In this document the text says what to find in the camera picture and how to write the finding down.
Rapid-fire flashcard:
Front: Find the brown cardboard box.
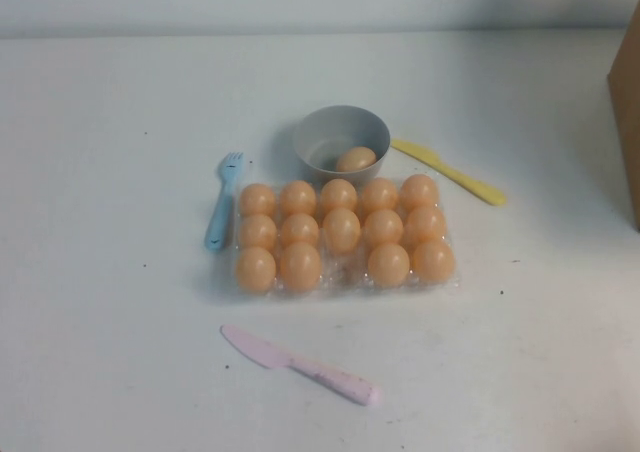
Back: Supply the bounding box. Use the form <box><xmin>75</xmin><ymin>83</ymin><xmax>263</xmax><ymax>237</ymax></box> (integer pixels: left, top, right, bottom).
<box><xmin>606</xmin><ymin>4</ymin><xmax>640</xmax><ymax>233</ymax></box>

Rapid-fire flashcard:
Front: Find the yellow plastic knife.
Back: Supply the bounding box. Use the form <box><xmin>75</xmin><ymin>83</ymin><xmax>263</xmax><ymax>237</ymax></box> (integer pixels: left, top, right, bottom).
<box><xmin>390</xmin><ymin>138</ymin><xmax>508</xmax><ymax>207</ymax></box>

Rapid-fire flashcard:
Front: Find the clear plastic egg tray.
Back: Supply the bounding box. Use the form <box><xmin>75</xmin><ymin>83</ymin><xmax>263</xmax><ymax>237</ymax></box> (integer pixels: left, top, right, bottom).
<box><xmin>230</xmin><ymin>174</ymin><xmax>464</xmax><ymax>303</ymax></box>

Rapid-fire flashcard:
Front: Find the orange plastic egg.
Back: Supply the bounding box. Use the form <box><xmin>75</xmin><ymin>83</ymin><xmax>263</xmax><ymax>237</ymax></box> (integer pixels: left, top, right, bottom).
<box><xmin>412</xmin><ymin>239</ymin><xmax>457</xmax><ymax>282</ymax></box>
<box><xmin>322</xmin><ymin>207</ymin><xmax>362</xmax><ymax>252</ymax></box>
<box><xmin>234</xmin><ymin>246</ymin><xmax>277</xmax><ymax>292</ymax></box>
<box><xmin>399</xmin><ymin>173</ymin><xmax>440</xmax><ymax>212</ymax></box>
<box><xmin>335</xmin><ymin>146</ymin><xmax>377</xmax><ymax>173</ymax></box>
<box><xmin>362</xmin><ymin>209</ymin><xmax>404</xmax><ymax>247</ymax></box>
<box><xmin>367</xmin><ymin>242</ymin><xmax>411</xmax><ymax>289</ymax></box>
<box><xmin>404</xmin><ymin>205</ymin><xmax>448</xmax><ymax>246</ymax></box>
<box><xmin>279</xmin><ymin>213</ymin><xmax>320</xmax><ymax>248</ymax></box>
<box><xmin>239</xmin><ymin>183</ymin><xmax>277</xmax><ymax>217</ymax></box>
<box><xmin>279</xmin><ymin>241</ymin><xmax>323</xmax><ymax>293</ymax></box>
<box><xmin>360</xmin><ymin>177</ymin><xmax>399</xmax><ymax>214</ymax></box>
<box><xmin>238</xmin><ymin>214</ymin><xmax>277</xmax><ymax>251</ymax></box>
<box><xmin>278</xmin><ymin>180</ymin><xmax>318</xmax><ymax>217</ymax></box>
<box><xmin>319</xmin><ymin>178</ymin><xmax>358</xmax><ymax>214</ymax></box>

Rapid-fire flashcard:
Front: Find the grey round bowl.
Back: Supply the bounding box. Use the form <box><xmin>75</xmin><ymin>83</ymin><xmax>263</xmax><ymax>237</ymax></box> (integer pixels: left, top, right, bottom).
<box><xmin>292</xmin><ymin>104</ymin><xmax>391</xmax><ymax>188</ymax></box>

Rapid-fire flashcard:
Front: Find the pink plastic knife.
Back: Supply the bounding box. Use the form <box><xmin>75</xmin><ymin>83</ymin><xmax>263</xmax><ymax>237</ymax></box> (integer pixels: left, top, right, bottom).
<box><xmin>220</xmin><ymin>323</ymin><xmax>384</xmax><ymax>406</ymax></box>

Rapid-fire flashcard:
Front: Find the light blue plastic fork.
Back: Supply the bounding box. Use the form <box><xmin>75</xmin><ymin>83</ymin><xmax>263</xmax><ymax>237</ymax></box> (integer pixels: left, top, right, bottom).
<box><xmin>203</xmin><ymin>152</ymin><xmax>245</xmax><ymax>251</ymax></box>

